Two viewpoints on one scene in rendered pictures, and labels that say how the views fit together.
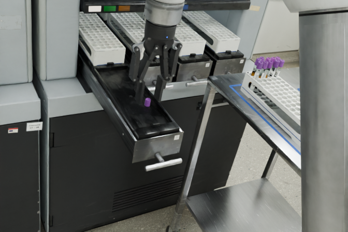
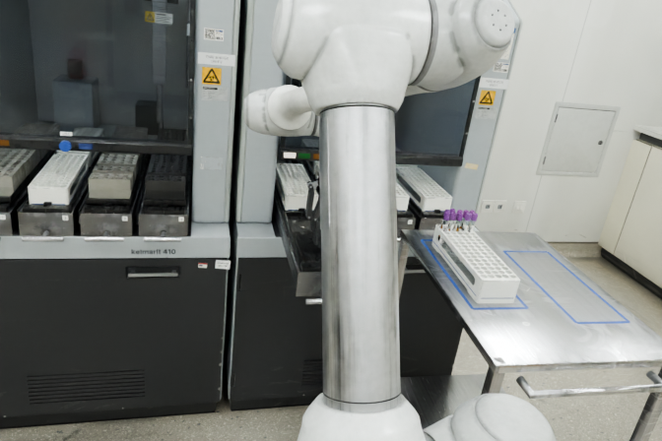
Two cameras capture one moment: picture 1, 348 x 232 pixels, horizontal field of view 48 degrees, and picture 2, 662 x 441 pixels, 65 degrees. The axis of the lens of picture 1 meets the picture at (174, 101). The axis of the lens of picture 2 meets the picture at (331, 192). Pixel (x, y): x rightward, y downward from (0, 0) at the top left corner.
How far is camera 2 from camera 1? 0.47 m
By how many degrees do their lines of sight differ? 21
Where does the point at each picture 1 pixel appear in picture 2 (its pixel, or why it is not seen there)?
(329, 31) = (322, 122)
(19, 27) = (221, 168)
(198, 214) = not seen: hidden behind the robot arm
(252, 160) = not seen: hidden behind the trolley
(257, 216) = not seen: hidden behind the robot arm
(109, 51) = (300, 197)
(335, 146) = (325, 196)
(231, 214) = (434, 405)
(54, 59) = (250, 202)
